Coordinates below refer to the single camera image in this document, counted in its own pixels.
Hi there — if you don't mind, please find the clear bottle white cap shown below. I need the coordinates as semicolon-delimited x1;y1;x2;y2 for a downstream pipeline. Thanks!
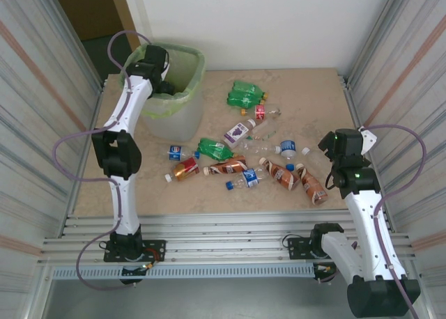
301;147;330;172
239;138;282;157

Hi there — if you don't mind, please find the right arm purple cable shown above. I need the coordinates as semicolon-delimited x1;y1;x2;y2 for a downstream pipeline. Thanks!
318;123;428;319

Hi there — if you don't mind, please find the right base power lead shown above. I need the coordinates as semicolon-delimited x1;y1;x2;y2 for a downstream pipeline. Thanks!
313;251;344;277

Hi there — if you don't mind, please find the red gold label bottle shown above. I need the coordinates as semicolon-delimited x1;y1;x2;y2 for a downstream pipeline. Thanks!
164;157;201;183

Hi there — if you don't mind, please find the clear bottle blue label cap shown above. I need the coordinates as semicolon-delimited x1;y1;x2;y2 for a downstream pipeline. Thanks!
224;167;270;192

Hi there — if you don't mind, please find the green plastic bin liner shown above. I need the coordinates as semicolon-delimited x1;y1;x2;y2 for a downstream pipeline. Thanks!
120;42;209;120

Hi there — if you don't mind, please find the light wooden door frame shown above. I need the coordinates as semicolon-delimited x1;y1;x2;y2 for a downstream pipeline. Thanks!
107;0;142;52

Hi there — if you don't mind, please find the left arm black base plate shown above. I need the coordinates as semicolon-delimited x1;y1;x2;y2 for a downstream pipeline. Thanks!
103;239;167;263

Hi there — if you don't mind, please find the brown coffee drink bottle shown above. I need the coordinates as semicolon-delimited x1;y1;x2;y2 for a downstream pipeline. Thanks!
295;162;329;208
203;154;249;177
259;156;301;192

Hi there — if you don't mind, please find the grape label juice bottle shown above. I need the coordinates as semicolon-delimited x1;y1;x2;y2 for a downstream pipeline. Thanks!
222;119;257;149

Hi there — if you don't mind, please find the clear bottle red label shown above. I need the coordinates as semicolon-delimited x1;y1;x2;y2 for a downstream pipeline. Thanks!
239;102;282;122

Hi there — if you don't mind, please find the blue cola label bottle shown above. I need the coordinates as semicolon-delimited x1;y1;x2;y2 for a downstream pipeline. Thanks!
167;144;202;162

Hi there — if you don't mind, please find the clear bottle blue white label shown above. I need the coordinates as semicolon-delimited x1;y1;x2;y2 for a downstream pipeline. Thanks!
279;139;299;160

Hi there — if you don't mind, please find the white slotted cable duct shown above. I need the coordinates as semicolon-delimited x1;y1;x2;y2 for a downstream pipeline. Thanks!
51;265;316;279

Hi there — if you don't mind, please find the left base power lead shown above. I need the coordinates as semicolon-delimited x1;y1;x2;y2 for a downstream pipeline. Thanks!
121;247;164;277

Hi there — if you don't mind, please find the translucent plastic waste bin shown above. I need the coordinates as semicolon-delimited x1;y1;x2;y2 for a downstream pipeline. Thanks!
120;42;209;143

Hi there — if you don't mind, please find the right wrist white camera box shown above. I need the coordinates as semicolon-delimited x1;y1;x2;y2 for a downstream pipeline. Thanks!
358;125;380;155

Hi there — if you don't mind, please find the base power lead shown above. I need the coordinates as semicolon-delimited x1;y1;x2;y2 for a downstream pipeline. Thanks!
313;251;344;277
121;247;164;277

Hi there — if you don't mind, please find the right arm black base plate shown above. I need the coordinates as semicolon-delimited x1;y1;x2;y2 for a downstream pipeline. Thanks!
287;235;351;260

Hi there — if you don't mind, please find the green bottle white label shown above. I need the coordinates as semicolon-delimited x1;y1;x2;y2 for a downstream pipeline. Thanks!
197;137;238;162

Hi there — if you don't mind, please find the aluminium rail frame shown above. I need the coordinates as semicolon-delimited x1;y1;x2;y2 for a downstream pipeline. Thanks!
37;209;417;267

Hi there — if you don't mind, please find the brown wooden door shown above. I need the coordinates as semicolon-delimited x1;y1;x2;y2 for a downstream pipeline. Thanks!
50;0;125;42

